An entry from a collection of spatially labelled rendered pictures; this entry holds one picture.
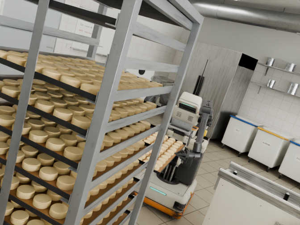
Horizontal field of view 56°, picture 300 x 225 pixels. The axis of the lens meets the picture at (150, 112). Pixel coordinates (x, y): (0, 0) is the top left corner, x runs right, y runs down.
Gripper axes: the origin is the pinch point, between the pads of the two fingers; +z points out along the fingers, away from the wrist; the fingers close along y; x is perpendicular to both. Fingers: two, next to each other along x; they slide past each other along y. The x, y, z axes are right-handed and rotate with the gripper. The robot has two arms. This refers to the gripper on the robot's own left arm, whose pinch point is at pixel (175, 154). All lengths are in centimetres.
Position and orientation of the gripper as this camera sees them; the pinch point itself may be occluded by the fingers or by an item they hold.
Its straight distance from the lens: 205.5
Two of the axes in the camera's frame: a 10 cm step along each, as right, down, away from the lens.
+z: -8.9, -1.3, -4.4
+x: -3.7, -3.7, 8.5
